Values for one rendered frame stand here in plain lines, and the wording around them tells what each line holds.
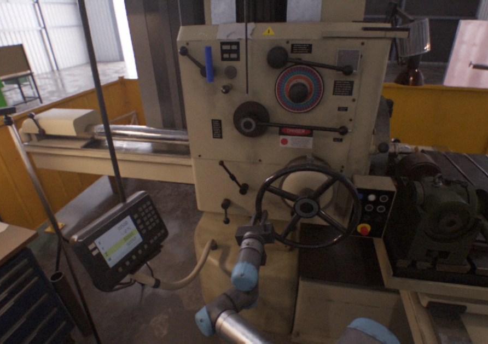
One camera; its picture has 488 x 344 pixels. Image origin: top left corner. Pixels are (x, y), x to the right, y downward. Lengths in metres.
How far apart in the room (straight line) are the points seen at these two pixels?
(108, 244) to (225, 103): 0.68
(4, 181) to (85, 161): 1.20
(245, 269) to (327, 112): 0.64
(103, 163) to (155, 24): 0.93
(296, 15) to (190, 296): 2.08
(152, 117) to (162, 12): 0.69
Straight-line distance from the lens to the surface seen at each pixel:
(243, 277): 0.82
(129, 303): 2.49
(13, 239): 1.85
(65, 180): 3.57
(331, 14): 1.70
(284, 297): 1.84
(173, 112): 2.00
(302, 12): 1.69
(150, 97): 2.05
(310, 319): 1.98
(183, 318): 2.29
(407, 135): 3.90
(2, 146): 3.09
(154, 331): 2.29
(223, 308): 0.86
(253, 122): 1.04
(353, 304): 1.85
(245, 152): 1.18
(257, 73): 1.07
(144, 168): 1.81
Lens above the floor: 1.90
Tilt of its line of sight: 29 degrees down
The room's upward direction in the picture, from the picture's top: 1 degrees counter-clockwise
